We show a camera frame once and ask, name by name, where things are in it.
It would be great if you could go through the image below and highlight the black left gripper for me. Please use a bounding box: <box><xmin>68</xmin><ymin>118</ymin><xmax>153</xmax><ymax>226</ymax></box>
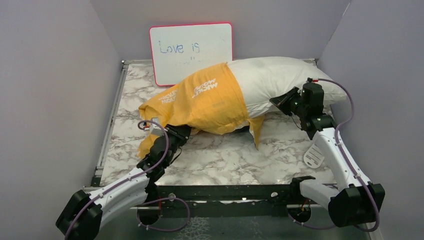
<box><xmin>160</xmin><ymin>123</ymin><xmax>193</xmax><ymax>167</ymax></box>

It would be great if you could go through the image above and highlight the blue yellow Mickey pillowcase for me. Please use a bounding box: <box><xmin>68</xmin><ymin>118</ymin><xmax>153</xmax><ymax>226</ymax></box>
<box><xmin>138</xmin><ymin>63</ymin><xmax>264</xmax><ymax>148</ymax></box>

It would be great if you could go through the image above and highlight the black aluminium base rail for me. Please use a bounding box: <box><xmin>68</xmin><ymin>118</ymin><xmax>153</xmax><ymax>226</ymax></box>
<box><xmin>78</xmin><ymin>184</ymin><xmax>362</xmax><ymax>220</ymax></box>

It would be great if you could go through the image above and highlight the white pillow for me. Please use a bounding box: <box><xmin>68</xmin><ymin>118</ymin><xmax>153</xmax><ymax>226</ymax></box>
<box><xmin>227</xmin><ymin>56</ymin><xmax>331</xmax><ymax>119</ymax></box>

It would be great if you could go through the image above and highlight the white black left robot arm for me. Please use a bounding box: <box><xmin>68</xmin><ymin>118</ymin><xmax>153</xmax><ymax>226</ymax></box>
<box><xmin>55</xmin><ymin>118</ymin><xmax>192</xmax><ymax>240</ymax></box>

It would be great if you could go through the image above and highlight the white printed label tag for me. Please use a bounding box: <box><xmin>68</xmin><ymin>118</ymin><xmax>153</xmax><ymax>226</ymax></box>
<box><xmin>303</xmin><ymin>144</ymin><xmax>325</xmax><ymax>169</ymax></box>

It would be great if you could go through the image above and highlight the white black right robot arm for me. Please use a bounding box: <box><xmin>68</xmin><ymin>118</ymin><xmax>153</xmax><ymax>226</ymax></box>
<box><xmin>269</xmin><ymin>80</ymin><xmax>385</xmax><ymax>232</ymax></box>

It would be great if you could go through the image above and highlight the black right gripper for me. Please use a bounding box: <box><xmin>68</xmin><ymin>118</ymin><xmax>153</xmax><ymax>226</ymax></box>
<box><xmin>270</xmin><ymin>86</ymin><xmax>308</xmax><ymax>118</ymax></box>

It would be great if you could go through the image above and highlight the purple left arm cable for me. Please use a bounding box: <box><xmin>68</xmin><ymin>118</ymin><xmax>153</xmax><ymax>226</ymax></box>
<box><xmin>64</xmin><ymin>119</ymin><xmax>191</xmax><ymax>240</ymax></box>

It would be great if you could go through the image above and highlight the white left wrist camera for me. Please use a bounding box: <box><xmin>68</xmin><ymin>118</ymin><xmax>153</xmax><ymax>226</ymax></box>
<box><xmin>149</xmin><ymin>117</ymin><xmax>167</xmax><ymax>137</ymax></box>

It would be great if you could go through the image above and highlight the pink framed whiteboard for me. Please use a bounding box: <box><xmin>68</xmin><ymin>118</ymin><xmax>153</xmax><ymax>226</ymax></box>
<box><xmin>149</xmin><ymin>22</ymin><xmax>233</xmax><ymax>87</ymax></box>

